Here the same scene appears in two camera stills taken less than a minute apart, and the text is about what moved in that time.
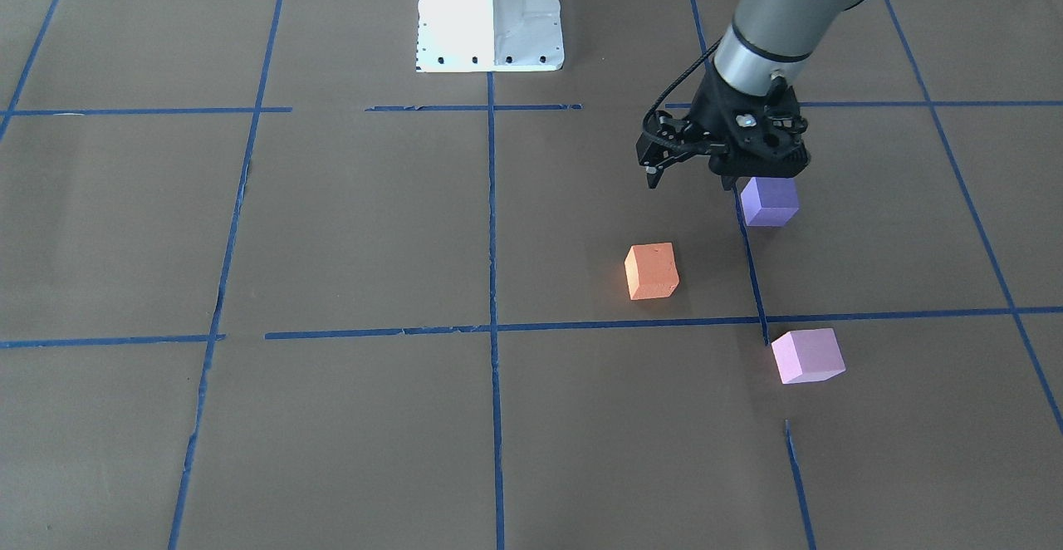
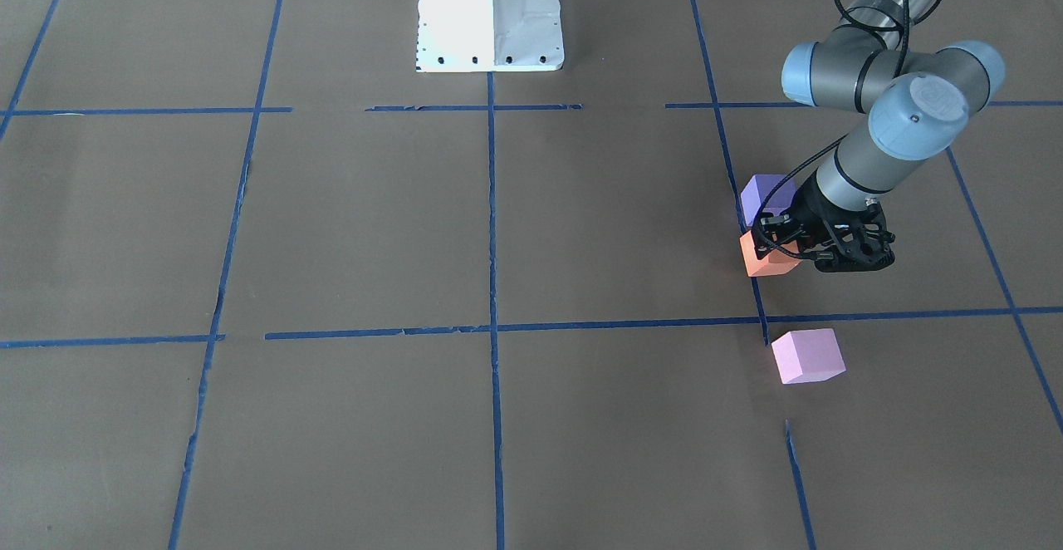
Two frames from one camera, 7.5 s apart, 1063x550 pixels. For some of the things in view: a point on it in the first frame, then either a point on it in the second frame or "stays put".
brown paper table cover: [266, 284] stays put
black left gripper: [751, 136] -> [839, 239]
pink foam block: [808, 356] stays put
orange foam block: [651, 270] -> [778, 261]
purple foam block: [769, 201] stays put
